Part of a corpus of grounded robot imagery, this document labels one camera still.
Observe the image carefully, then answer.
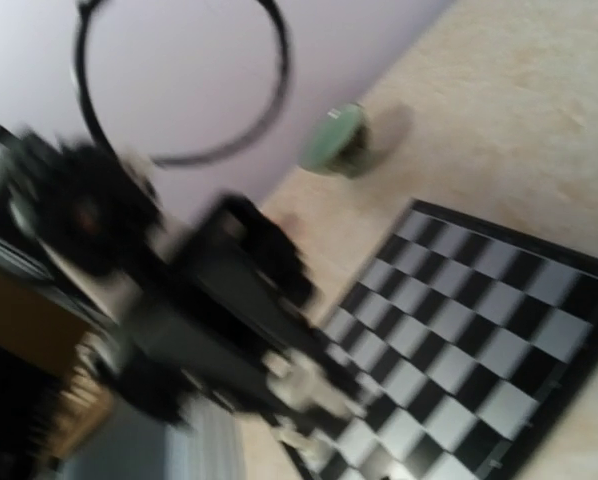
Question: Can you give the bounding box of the green glass bowl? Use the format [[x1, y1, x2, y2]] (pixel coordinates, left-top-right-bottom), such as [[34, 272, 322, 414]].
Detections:
[[298, 103, 373, 179]]

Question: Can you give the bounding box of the black grey chess board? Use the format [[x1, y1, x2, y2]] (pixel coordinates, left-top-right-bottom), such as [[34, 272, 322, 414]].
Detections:
[[290, 201, 598, 479]]

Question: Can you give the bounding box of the white chess rook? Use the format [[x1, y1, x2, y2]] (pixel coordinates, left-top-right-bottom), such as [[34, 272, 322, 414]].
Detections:
[[273, 422, 330, 461]]

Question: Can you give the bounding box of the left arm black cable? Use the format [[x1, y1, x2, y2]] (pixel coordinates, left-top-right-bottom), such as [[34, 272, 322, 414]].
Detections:
[[71, 0, 295, 169]]

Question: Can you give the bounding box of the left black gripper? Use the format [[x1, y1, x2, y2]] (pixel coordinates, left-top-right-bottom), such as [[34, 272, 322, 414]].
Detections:
[[123, 194, 319, 424]]

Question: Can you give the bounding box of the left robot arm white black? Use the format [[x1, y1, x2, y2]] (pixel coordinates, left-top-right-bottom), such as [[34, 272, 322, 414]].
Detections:
[[0, 125, 319, 425]]

